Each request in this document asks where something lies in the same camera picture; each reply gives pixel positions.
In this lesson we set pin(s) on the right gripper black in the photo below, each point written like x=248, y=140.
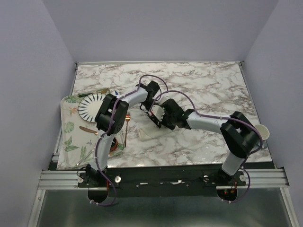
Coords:
x=171, y=127

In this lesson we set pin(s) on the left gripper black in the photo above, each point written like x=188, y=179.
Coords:
x=153, y=119

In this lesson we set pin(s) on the white cloth napkin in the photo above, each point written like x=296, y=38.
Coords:
x=151, y=131

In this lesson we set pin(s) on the rose gold fork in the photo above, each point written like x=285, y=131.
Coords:
x=127, y=119

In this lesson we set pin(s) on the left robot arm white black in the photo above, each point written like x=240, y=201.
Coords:
x=110, y=119

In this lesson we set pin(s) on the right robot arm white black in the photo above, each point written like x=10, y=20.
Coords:
x=239, y=134

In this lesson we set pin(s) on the white plate blue stripes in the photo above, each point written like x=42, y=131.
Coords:
x=90, y=105

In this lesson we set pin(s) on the green chopsticks on tray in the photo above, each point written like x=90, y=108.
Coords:
x=101, y=90

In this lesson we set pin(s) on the black and copper small bowl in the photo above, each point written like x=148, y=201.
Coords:
x=114, y=145

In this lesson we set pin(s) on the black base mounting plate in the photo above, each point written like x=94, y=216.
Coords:
x=161, y=181

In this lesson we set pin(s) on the copper spoon on tray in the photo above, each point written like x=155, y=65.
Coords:
x=88, y=130

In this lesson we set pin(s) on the leaf pattern serving tray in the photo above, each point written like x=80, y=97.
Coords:
x=77, y=148

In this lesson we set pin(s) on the blue grey mug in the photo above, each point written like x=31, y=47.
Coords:
x=264, y=132

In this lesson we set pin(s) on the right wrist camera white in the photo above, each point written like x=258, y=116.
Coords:
x=158, y=112

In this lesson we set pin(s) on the aluminium frame rail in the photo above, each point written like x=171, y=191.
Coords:
x=68, y=180

